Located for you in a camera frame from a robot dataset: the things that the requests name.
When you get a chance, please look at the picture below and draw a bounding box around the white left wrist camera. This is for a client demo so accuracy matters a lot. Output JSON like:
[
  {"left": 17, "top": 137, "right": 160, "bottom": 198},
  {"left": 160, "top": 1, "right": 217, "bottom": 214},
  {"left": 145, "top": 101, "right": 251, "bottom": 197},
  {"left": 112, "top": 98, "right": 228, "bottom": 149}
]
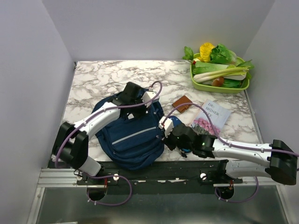
[{"left": 141, "top": 91, "right": 159, "bottom": 108}]

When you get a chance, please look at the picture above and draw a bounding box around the yellow toy flower vegetable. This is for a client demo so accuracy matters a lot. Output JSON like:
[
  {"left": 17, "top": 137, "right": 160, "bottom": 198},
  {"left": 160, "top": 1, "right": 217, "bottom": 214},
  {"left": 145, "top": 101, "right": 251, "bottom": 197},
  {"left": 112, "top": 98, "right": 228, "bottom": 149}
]
[{"left": 199, "top": 42, "right": 215, "bottom": 63}]

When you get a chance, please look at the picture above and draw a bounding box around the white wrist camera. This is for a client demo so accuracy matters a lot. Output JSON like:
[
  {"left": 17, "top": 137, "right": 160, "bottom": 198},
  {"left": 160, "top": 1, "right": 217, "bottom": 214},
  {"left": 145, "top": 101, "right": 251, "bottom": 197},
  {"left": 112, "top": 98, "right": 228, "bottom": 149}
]
[
  {"left": 141, "top": 91, "right": 159, "bottom": 108},
  {"left": 158, "top": 116, "right": 174, "bottom": 138}
]

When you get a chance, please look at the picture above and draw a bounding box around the blue dinosaur pencil case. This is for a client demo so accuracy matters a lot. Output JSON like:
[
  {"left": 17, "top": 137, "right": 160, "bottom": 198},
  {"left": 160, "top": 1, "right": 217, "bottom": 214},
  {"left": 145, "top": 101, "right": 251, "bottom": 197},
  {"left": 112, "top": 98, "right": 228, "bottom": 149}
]
[{"left": 169, "top": 116, "right": 192, "bottom": 158}]

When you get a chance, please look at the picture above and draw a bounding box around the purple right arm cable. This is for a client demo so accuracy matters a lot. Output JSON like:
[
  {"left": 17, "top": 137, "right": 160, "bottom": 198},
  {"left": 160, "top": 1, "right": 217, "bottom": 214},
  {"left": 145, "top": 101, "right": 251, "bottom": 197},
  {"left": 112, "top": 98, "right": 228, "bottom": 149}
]
[{"left": 160, "top": 102, "right": 299, "bottom": 203}]

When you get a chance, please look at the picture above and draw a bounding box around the brown leather wallet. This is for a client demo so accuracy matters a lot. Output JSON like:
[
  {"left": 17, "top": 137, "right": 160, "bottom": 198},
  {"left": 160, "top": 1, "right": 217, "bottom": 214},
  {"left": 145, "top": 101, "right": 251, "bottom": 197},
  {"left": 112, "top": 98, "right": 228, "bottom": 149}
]
[{"left": 172, "top": 95, "right": 192, "bottom": 113}]

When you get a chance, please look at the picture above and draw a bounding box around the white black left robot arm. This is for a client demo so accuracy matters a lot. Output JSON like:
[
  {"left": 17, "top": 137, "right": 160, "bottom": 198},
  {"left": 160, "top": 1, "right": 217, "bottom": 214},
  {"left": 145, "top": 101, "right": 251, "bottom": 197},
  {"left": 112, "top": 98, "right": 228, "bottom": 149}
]
[{"left": 52, "top": 82, "right": 156, "bottom": 184}]

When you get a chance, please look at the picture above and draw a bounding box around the brown toy mushroom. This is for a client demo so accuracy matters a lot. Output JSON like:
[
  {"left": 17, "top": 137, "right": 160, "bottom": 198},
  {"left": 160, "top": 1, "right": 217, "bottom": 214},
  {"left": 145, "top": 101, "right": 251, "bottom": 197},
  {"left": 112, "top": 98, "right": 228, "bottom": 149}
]
[{"left": 211, "top": 77, "right": 224, "bottom": 87}]

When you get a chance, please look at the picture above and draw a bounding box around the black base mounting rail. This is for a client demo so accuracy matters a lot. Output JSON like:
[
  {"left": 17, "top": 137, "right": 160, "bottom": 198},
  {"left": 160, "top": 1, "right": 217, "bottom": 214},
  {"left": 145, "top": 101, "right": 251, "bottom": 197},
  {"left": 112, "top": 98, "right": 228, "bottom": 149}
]
[{"left": 77, "top": 160, "right": 243, "bottom": 195}]

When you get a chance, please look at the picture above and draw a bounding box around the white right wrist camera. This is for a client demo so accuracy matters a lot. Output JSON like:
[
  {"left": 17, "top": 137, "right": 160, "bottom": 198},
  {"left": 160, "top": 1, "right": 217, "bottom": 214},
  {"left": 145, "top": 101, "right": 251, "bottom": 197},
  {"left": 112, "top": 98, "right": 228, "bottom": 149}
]
[{"left": 158, "top": 116, "right": 174, "bottom": 138}]

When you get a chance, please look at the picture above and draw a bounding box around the green toy lettuce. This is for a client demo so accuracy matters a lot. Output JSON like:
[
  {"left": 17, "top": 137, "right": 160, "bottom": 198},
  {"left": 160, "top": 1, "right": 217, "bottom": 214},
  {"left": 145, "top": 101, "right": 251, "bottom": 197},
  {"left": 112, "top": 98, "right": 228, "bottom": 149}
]
[{"left": 210, "top": 44, "right": 237, "bottom": 65}]

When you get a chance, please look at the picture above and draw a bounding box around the navy blue student backpack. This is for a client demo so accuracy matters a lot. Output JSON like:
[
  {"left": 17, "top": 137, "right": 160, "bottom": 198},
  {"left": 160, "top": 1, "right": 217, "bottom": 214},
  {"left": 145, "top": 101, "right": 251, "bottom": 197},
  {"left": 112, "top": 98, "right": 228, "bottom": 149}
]
[{"left": 95, "top": 102, "right": 164, "bottom": 170}]

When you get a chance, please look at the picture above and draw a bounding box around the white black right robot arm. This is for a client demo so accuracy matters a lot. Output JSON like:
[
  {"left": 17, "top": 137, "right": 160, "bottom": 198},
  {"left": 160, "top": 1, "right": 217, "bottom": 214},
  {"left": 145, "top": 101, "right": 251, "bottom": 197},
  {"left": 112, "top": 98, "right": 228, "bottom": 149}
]
[{"left": 158, "top": 123, "right": 298, "bottom": 185}]

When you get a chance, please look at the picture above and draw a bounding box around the white flower cover book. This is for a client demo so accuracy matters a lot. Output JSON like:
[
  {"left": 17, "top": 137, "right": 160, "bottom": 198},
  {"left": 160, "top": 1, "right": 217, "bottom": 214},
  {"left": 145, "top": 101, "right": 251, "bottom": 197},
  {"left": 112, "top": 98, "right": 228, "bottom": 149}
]
[{"left": 190, "top": 99, "right": 231, "bottom": 135}]

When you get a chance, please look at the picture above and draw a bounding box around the green vegetable tray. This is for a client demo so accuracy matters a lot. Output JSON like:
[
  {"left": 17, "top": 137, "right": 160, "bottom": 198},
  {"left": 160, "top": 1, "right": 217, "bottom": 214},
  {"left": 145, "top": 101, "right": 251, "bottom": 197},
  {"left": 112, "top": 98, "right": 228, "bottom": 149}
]
[{"left": 190, "top": 50, "right": 254, "bottom": 93}]

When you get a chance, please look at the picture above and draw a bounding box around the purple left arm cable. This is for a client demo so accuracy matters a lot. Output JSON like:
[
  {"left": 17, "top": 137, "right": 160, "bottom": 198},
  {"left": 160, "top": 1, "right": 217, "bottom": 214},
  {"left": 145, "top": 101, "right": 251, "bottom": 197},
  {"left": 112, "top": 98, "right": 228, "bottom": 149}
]
[{"left": 54, "top": 81, "right": 163, "bottom": 206}]

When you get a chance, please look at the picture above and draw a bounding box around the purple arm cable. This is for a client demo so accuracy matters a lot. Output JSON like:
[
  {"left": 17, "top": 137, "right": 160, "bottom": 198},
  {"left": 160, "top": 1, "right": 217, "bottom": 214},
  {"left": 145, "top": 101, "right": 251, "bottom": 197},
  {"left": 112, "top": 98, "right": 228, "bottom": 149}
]
[
  {"left": 160, "top": 102, "right": 299, "bottom": 203},
  {"left": 54, "top": 81, "right": 163, "bottom": 206}
]

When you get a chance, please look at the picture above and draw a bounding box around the toy celery stalk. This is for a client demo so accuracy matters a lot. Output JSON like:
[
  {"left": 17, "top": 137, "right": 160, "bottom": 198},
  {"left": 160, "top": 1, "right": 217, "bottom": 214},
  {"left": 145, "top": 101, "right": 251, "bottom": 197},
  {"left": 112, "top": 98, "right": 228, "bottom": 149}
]
[{"left": 193, "top": 67, "right": 249, "bottom": 83}]

